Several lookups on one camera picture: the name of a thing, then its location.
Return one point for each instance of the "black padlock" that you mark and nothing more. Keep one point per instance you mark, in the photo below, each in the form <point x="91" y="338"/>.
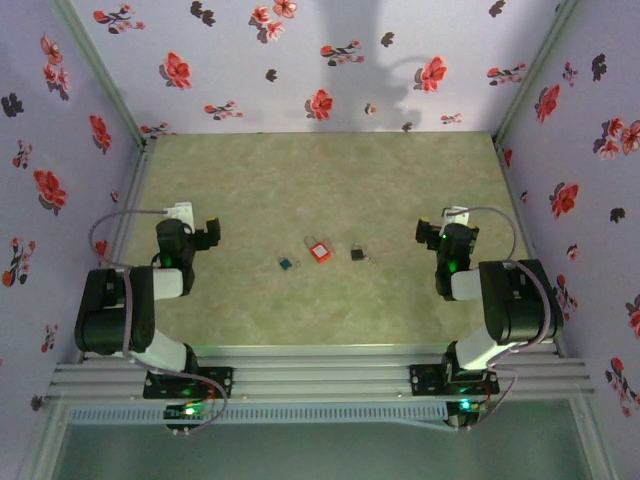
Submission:
<point x="357" y="254"/>

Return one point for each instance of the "blue padlock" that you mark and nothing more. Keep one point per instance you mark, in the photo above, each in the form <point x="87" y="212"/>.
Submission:
<point x="285" y="264"/>

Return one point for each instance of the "red padlock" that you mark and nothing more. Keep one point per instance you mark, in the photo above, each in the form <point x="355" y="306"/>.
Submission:
<point x="320" y="253"/>

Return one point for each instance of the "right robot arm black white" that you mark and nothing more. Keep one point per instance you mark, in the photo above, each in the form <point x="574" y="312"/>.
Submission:
<point x="520" y="305"/>

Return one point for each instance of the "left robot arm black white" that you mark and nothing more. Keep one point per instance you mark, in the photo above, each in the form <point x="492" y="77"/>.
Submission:
<point x="107" y="320"/>

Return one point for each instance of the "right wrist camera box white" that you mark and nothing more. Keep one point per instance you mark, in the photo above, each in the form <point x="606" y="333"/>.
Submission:
<point x="457" y="216"/>

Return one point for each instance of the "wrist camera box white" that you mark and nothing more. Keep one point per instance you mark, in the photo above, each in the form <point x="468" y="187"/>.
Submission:
<point x="181" y="211"/>
<point x="457" y="216"/>

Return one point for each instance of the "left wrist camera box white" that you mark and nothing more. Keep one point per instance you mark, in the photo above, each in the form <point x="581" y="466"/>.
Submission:
<point x="181" y="211"/>

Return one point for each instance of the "aluminium side rail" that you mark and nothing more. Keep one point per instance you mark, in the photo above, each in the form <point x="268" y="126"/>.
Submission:
<point x="507" y="175"/>
<point x="137" y="180"/>

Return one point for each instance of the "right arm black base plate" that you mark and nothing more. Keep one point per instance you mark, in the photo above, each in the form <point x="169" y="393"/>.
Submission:
<point x="422" y="380"/>

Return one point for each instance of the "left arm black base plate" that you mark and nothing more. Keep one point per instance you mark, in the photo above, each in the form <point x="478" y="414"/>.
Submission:
<point x="222" y="382"/>

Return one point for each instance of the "aluminium corner post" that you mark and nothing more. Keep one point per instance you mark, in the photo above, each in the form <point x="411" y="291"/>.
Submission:
<point x="102" y="75"/>
<point x="532" y="75"/>

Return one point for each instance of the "aluminium mounting rail beam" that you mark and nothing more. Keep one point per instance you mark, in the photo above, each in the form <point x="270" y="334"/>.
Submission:
<point x="320" y="375"/>

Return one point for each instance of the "aluminium frame leg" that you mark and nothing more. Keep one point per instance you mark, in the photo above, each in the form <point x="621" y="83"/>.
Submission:
<point x="595" y="440"/>
<point x="42" y="440"/>

